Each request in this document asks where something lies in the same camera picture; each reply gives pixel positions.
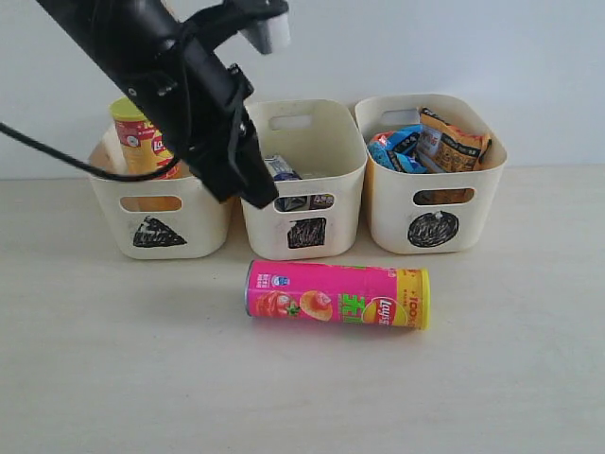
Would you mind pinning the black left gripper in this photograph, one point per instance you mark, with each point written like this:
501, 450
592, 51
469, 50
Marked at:
196, 102

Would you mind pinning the white blue milk carton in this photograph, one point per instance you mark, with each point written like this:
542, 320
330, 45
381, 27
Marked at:
281, 171

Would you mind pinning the purple juice carton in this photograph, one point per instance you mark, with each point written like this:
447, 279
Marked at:
321, 201

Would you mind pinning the yellow Lays chips can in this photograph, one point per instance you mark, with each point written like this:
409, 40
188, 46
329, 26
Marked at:
144, 152

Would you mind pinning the blue instant noodle bag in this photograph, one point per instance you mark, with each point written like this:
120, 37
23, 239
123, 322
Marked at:
396, 150

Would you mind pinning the pink Lays chips can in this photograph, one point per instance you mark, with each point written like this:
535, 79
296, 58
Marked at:
338, 294

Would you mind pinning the orange instant noodle bag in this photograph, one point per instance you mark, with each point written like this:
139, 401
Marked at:
445, 148

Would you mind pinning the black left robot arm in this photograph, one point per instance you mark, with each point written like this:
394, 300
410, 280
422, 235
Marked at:
86, 23

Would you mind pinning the cream bin with triangle mark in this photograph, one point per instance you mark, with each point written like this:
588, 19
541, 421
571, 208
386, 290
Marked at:
198, 229

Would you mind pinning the cream bin with square mark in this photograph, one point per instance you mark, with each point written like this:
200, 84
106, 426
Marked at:
319, 139

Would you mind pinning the cream bin with circle mark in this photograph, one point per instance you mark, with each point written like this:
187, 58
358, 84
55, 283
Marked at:
427, 213

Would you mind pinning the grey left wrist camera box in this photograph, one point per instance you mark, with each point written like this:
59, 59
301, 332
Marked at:
264, 24

